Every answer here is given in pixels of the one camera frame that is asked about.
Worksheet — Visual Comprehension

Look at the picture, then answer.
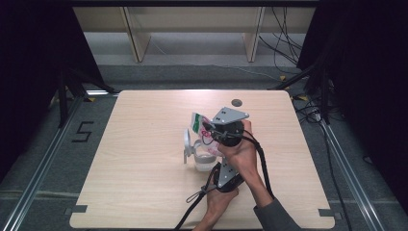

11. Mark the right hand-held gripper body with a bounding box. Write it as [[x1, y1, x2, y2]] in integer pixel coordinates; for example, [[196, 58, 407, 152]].
[[210, 106, 250, 148]]

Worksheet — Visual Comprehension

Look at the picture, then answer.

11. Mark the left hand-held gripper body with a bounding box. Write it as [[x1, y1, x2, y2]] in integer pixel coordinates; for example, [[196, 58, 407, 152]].
[[211, 162, 245, 193]]

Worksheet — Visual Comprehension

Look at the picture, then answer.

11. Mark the pink and white plastic bag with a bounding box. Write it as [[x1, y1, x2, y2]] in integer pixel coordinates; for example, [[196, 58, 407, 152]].
[[191, 112, 225, 158]]

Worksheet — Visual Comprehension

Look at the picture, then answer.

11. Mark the clear jar with white lid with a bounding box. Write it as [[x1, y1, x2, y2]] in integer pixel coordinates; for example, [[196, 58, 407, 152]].
[[183, 128, 222, 172]]

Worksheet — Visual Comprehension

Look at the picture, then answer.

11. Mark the person's right hand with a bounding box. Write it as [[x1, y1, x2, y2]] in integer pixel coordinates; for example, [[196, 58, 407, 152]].
[[217, 119, 259, 182]]

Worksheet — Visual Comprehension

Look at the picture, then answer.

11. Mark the black metal stand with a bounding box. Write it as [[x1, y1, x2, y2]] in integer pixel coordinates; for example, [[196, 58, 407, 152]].
[[268, 61, 334, 125], [57, 67, 117, 129]]

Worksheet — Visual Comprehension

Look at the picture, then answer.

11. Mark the light wooden shelf unit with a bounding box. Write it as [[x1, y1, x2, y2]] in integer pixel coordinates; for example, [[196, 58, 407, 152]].
[[72, 6, 317, 64]]

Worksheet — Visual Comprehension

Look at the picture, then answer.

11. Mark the black curtain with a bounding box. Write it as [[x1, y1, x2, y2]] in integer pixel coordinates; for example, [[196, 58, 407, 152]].
[[0, 0, 106, 182], [296, 0, 408, 215]]

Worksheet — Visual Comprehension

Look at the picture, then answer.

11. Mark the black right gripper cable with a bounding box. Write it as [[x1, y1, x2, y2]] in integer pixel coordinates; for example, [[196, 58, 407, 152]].
[[240, 134, 276, 200]]

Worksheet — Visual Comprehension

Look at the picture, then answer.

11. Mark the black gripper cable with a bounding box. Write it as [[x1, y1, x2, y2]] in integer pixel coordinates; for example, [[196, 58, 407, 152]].
[[174, 162, 222, 231], [240, 134, 276, 200]]

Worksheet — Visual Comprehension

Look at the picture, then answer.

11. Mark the grey cable tie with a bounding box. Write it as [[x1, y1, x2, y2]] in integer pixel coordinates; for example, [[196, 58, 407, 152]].
[[186, 187, 210, 204]]

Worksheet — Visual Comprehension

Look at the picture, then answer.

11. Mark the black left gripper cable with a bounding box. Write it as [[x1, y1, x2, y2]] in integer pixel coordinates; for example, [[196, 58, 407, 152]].
[[174, 162, 222, 231]]

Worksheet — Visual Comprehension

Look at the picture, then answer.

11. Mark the tangle of black cables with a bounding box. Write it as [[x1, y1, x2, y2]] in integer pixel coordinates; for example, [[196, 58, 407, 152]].
[[292, 91, 325, 125]]

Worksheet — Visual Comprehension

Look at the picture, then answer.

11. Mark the bundle of black floor cables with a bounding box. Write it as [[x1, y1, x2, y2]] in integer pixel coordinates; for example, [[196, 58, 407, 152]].
[[258, 6, 304, 75]]

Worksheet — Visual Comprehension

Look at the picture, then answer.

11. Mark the short aluminium rail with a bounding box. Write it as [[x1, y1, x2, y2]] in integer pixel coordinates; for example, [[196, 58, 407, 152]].
[[86, 90, 120, 96]]

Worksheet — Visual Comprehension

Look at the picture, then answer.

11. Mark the long aluminium floor rail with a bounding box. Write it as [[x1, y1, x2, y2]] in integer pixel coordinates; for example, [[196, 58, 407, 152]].
[[320, 119, 387, 231], [0, 94, 87, 231]]

